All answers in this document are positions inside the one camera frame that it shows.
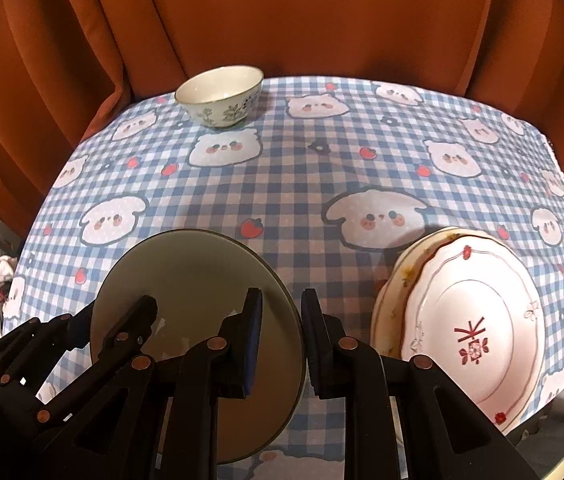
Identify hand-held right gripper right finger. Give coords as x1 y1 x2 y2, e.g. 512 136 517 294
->
301 288 512 480

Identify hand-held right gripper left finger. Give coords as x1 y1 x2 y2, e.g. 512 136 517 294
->
27 287 263 480

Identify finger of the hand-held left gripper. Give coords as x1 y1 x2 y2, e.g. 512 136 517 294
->
32 295 159 427
0 313 91 397

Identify white floral bowl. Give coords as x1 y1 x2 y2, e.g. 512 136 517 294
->
89 229 307 466
175 65 264 131

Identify yellow flower plate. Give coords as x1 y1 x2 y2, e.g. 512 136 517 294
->
371 226 467 361

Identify pink scalloped plate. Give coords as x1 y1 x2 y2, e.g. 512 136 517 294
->
401 234 547 436

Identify blue checked tablecloth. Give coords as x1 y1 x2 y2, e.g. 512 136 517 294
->
0 76 564 480

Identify orange curtain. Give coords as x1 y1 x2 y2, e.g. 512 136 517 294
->
0 0 564 246

